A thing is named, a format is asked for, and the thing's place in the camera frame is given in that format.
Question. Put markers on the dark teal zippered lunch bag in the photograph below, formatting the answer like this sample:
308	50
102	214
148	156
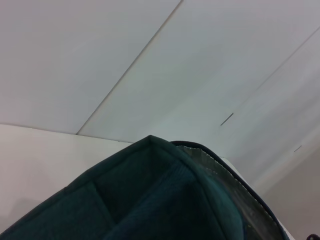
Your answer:
140	200

